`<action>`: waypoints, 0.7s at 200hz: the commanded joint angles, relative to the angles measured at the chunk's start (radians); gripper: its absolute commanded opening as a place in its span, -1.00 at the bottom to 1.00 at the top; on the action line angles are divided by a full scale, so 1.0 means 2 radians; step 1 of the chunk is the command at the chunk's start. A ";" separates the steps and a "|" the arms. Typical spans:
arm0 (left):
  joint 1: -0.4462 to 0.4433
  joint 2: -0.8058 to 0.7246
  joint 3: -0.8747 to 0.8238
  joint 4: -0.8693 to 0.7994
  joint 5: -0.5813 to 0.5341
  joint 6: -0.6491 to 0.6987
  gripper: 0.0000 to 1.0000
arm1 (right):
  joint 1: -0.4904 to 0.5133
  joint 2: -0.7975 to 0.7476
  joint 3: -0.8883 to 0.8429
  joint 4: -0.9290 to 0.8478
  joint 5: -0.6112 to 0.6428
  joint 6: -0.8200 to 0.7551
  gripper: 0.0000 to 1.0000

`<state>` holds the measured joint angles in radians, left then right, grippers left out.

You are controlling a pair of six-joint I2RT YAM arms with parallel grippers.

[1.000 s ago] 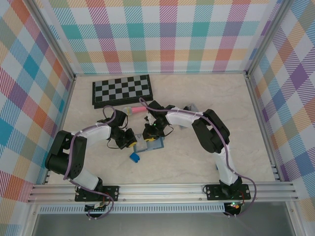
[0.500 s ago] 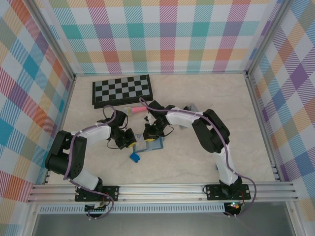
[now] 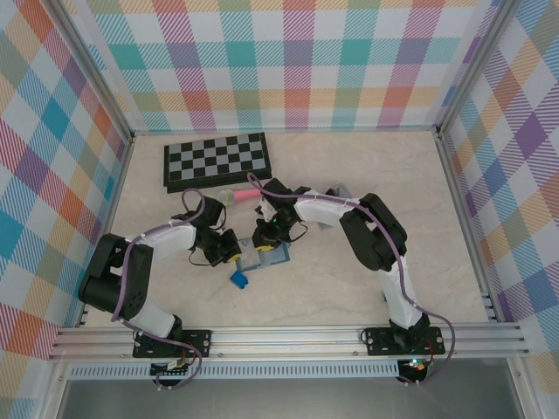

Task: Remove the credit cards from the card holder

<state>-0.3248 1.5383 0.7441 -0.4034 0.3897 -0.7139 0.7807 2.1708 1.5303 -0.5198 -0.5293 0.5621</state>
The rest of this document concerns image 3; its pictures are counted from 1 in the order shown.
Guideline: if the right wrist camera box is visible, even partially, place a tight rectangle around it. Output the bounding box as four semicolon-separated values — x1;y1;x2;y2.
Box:
255;198;277;222

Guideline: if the small electronics board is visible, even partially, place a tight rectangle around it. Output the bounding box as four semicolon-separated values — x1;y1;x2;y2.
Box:
150;360;193;379
399;357;429;374

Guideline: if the aluminium table side rail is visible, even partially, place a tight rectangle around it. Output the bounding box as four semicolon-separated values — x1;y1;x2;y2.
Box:
438;133;501;324

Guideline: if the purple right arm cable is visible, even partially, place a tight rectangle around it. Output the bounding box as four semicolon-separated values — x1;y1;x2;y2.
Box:
246;172;458;388

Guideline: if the aluminium mounting rail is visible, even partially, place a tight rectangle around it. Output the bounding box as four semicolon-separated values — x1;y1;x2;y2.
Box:
47;325;532;363

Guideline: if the blue leather card holder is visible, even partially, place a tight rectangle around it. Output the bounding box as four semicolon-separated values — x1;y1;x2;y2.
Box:
235;237;293;271

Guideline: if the black grey chessboard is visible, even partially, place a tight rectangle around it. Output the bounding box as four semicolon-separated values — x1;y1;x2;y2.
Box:
162;132;273;193

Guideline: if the aluminium frame post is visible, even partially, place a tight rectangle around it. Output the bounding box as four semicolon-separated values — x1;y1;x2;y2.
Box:
52;0;135;143
435;0;525;136

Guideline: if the white slotted cable duct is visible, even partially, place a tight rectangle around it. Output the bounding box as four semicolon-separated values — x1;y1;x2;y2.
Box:
68;364;401;380

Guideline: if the grey metal shelf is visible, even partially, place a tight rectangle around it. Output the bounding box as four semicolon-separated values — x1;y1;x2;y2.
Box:
56;377;525;419

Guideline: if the aluminium frame crossbar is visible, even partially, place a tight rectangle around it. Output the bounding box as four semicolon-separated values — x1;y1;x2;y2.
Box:
130;125;440;137

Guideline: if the pink toy microphone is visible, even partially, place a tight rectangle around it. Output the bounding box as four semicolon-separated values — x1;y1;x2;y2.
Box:
217;187;266;206

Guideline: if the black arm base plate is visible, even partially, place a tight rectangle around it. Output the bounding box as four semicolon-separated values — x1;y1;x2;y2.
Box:
133;329;213;359
364;326;446;357

